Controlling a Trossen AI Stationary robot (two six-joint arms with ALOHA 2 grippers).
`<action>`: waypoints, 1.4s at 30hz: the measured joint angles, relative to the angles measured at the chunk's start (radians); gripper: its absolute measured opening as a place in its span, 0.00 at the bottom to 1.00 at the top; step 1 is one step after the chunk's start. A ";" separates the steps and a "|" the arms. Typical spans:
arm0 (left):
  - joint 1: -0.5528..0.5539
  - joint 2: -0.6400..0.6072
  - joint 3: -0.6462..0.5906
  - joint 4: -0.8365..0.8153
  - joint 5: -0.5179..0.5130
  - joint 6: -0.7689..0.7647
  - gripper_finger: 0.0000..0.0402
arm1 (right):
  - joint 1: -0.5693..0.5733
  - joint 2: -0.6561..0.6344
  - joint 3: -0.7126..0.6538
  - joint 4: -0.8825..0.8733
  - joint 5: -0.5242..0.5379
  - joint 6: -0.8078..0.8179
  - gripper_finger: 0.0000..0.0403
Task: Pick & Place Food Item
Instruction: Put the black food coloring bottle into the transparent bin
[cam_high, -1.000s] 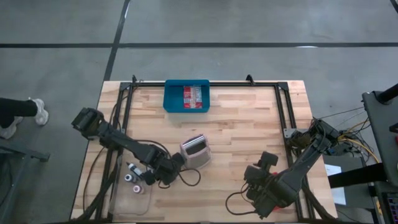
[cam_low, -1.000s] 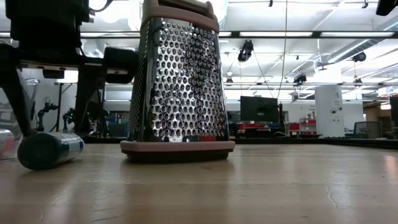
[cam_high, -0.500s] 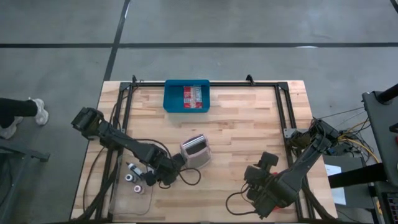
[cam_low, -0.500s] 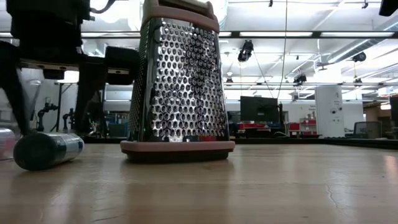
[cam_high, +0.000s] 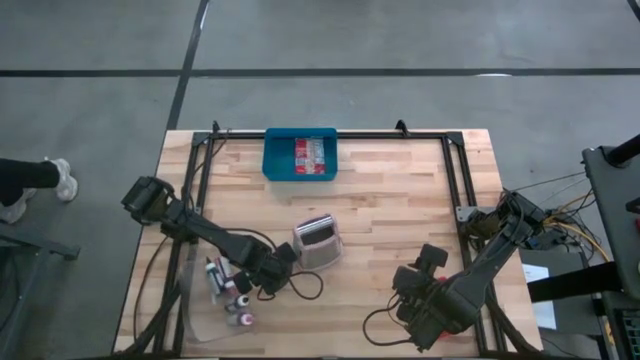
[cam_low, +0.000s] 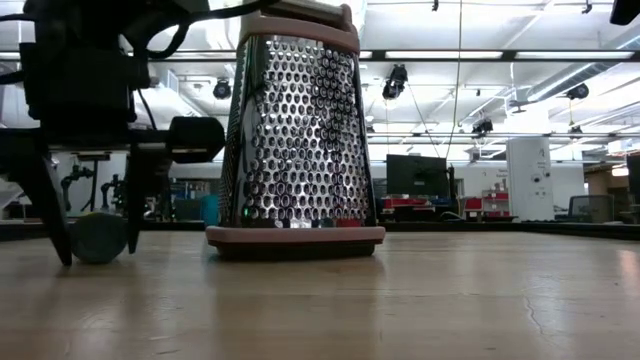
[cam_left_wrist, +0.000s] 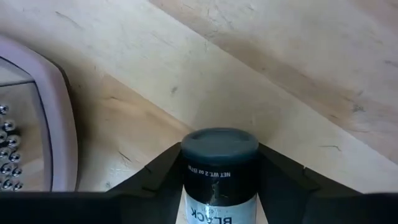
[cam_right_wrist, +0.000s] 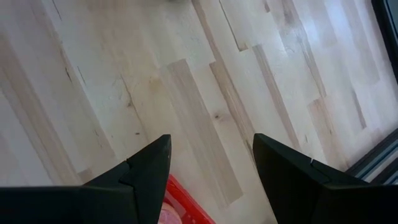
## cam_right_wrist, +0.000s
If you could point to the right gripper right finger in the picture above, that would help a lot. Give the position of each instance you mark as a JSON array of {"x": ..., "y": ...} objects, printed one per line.
[{"x": 286, "y": 180}]

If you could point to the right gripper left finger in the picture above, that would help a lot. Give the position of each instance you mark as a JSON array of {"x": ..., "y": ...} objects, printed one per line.
[{"x": 149, "y": 180}]

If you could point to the pink toy donut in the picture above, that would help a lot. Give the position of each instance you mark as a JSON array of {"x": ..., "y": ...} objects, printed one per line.
[{"x": 169, "y": 216}]

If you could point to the red plastic basket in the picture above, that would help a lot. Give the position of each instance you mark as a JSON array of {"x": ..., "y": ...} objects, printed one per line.
[{"x": 189, "y": 205}]

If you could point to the black aluminium table frame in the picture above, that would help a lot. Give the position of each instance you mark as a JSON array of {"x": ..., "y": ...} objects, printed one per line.
[{"x": 387, "y": 31}]

